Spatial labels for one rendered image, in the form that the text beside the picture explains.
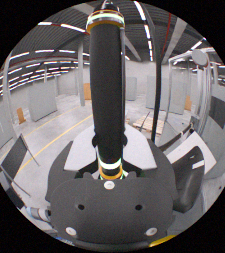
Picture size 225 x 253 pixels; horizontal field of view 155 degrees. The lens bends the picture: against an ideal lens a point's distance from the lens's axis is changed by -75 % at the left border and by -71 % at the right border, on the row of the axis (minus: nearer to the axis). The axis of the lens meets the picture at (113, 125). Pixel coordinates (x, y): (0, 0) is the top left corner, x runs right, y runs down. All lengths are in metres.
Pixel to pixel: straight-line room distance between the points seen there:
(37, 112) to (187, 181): 6.32
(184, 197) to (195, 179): 0.04
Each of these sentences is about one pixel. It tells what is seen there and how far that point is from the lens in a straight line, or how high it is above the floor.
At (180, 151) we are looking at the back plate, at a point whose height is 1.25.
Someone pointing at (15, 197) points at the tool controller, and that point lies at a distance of 0.76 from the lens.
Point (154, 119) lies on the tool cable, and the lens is 0.16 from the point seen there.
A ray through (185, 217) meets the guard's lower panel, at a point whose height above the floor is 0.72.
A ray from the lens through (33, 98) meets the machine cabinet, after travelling 6.14.
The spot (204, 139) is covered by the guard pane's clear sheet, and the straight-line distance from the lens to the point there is 0.87.
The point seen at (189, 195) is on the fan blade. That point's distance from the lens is 0.18.
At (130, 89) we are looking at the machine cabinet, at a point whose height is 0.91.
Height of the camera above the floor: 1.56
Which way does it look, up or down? 28 degrees down
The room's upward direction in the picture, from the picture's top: 1 degrees counter-clockwise
